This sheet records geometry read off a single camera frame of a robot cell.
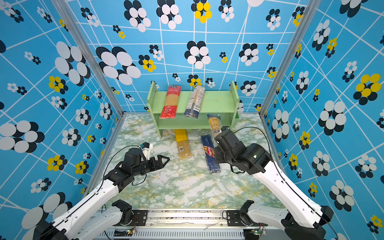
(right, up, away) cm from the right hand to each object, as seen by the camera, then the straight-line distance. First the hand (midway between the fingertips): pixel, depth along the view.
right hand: (219, 151), depth 68 cm
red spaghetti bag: (-25, +26, +17) cm, 39 cm away
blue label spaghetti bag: (-12, +25, +17) cm, 32 cm away
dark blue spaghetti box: (-2, -5, +26) cm, 26 cm away
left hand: (-27, -6, +11) cm, 30 cm away
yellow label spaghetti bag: (-21, +2, +34) cm, 40 cm away
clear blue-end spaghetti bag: (-1, +14, +7) cm, 16 cm away
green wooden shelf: (+10, +27, +34) cm, 45 cm away
